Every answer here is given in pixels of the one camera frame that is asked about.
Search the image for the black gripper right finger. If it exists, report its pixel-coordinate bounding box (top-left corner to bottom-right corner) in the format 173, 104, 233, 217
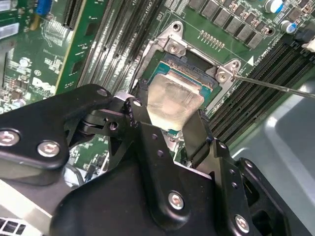
183, 108, 294, 236

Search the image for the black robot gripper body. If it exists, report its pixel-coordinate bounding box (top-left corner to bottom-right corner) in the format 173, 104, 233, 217
50, 161, 232, 236

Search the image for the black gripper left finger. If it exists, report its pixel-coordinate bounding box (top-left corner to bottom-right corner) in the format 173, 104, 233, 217
0, 79, 195, 226

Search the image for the silver CPU plate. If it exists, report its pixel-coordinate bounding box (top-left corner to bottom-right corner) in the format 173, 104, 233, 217
146, 61, 214, 136

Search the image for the metal wire locking lever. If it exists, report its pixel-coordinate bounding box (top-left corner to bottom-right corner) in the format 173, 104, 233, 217
231, 75, 315, 99

